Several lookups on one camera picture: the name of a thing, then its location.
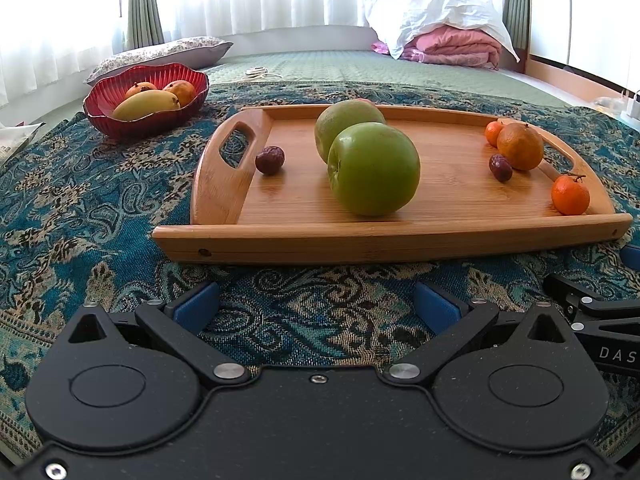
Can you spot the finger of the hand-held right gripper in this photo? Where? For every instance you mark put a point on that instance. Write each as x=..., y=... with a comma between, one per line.
x=632, y=255
x=590, y=300

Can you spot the floral pillow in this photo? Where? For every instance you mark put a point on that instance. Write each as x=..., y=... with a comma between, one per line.
x=160, y=55

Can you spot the newspaper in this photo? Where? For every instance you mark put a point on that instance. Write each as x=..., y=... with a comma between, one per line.
x=17, y=140

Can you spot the yellow mango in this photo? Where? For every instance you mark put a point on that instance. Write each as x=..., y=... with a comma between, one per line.
x=145, y=105

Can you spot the green floor mat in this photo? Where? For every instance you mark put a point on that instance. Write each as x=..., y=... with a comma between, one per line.
x=340, y=67

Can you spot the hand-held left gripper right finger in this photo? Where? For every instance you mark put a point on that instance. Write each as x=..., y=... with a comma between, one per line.
x=435, y=307

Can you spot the blue patterned blanket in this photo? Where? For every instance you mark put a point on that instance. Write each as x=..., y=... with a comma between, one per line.
x=75, y=220

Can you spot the clear plastic bag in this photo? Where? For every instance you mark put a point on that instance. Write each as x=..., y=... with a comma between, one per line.
x=607, y=103

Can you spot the wooden tray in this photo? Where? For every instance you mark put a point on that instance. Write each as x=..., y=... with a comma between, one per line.
x=450, y=200

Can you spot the red ribbed bowl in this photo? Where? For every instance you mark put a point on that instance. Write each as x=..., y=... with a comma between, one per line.
x=100, y=110

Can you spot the red date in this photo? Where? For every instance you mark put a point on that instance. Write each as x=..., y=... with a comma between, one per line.
x=501, y=168
x=270, y=161

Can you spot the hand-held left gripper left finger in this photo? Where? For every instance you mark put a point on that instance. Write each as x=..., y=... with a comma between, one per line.
x=197, y=307

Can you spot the white wardrobe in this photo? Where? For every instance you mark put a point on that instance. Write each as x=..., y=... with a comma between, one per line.
x=590, y=15

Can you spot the small mandarin with stem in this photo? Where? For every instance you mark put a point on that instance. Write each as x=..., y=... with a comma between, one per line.
x=570, y=196

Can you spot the green curtain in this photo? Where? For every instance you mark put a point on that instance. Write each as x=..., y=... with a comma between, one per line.
x=517, y=5
x=145, y=5

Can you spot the large orange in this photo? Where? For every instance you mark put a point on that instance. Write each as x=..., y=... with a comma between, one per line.
x=520, y=147

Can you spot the folded pink blanket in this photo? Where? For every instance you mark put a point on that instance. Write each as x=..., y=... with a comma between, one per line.
x=455, y=47

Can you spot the orange-red mango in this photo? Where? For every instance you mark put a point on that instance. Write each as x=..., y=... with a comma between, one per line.
x=182, y=91
x=140, y=90

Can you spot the green apple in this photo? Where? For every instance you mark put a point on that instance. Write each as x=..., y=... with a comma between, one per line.
x=375, y=170
x=340, y=120

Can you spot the white quilt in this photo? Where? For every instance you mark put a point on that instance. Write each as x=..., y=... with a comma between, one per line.
x=440, y=10

